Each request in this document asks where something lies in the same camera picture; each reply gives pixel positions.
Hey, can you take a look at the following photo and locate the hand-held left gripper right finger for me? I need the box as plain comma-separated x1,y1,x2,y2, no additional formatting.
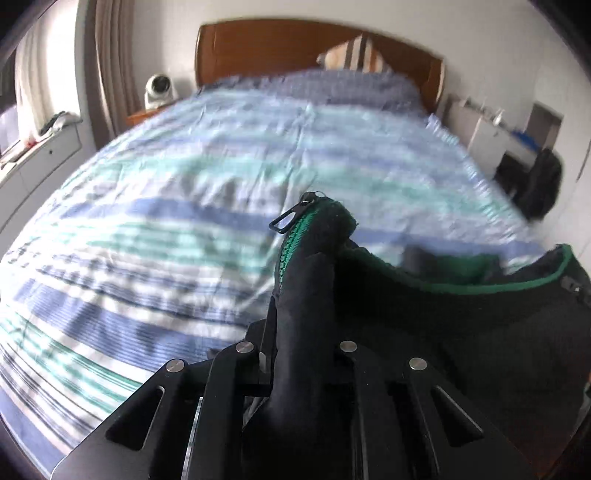
331,340,533,480

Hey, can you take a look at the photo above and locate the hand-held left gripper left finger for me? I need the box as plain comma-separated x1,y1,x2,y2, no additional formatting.
53,318,279,480

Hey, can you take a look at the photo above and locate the black puffer jacket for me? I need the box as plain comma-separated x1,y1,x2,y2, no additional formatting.
269,191,591,480

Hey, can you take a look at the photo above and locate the striped bedsheet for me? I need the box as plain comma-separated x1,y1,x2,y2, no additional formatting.
0,76,559,478

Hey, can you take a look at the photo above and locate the black chair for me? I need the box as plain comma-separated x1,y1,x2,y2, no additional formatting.
495,152,527,195

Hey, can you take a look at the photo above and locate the wooden nightstand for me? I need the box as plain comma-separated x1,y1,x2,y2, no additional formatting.
126,104,172,128

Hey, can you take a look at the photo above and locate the white desk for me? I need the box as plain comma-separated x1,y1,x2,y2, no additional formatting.
445,95,546,182

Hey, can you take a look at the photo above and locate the white window seat cabinet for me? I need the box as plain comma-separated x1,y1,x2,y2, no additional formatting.
0,117,96,237

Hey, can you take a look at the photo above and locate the white desk fan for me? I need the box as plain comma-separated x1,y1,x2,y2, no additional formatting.
144,74,179,110

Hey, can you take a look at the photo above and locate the blue plaid pillow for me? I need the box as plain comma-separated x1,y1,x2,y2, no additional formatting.
198,69,428,115

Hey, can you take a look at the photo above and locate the clutter on window seat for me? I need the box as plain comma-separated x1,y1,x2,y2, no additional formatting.
39,111,84,137

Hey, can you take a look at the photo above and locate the wooden bed headboard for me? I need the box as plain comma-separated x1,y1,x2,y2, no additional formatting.
195,21,446,116

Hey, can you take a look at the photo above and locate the beige curtain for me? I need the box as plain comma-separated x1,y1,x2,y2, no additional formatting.
95,0,142,147

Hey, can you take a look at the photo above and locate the striped pillow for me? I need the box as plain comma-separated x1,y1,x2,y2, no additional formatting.
317,34,393,75

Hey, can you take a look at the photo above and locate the window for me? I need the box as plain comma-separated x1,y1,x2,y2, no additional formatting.
0,51,24,158

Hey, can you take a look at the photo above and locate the white sheer curtain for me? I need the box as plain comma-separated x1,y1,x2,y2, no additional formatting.
14,14,62,139

